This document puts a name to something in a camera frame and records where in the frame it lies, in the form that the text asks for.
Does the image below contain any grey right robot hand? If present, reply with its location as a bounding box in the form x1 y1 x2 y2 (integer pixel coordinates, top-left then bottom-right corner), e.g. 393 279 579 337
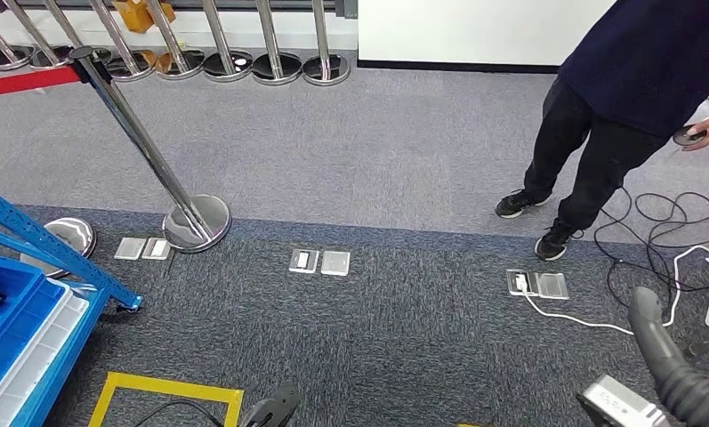
627 286 689 380

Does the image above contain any round grey controller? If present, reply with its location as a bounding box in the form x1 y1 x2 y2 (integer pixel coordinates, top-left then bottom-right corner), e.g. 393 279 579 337
672 125 709 148

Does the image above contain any blue metal shelf rack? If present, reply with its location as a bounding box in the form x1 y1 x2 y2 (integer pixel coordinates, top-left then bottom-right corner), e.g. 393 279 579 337
0 179 144 427

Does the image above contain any person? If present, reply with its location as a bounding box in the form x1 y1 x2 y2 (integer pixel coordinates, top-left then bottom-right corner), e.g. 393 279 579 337
495 0 709 262

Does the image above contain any silver floor socket box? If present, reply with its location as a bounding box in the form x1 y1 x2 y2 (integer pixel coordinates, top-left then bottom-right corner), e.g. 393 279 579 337
505 268 571 302
141 237 172 262
288 247 320 275
113 237 147 262
320 250 352 278

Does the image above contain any person's foot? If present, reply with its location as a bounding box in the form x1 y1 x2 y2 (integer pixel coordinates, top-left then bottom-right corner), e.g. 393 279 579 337
495 189 552 221
533 218 585 262

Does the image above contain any yellow cardboard box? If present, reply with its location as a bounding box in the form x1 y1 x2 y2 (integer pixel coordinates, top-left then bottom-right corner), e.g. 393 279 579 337
112 0 177 35

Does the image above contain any white plastic bin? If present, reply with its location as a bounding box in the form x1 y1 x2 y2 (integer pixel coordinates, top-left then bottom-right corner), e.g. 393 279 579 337
0 281 91 427

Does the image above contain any blue plastic bin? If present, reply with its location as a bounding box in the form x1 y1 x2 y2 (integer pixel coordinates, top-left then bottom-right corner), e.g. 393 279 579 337
0 250 68 414

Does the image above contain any red barrier belt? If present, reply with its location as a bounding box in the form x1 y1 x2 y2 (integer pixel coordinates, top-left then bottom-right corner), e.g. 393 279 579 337
0 66 83 101

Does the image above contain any black tangled floor cable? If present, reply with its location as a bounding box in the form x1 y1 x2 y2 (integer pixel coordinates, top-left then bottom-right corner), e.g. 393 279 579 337
592 187 709 310

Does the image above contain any white floor cable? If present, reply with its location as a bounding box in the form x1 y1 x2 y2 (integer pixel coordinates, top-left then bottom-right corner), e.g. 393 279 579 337
518 244 709 337

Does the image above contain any dark grey bracket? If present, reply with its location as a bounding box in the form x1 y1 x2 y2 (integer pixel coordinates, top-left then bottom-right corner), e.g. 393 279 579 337
238 383 303 427

